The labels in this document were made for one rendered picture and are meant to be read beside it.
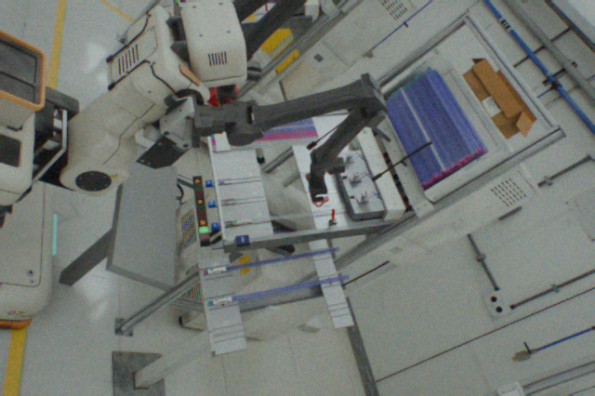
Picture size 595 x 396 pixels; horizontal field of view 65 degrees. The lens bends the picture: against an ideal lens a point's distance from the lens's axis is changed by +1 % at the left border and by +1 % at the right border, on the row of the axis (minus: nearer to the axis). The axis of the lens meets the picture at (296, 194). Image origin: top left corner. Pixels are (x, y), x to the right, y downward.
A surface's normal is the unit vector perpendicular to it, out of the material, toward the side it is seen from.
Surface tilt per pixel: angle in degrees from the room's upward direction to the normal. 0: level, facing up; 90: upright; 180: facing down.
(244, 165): 42
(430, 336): 90
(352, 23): 90
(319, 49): 90
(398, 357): 90
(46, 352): 0
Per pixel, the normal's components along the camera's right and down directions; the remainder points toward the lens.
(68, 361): 0.74, -0.52
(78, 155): -0.51, -0.36
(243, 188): 0.11, -0.62
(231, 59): 0.25, 0.80
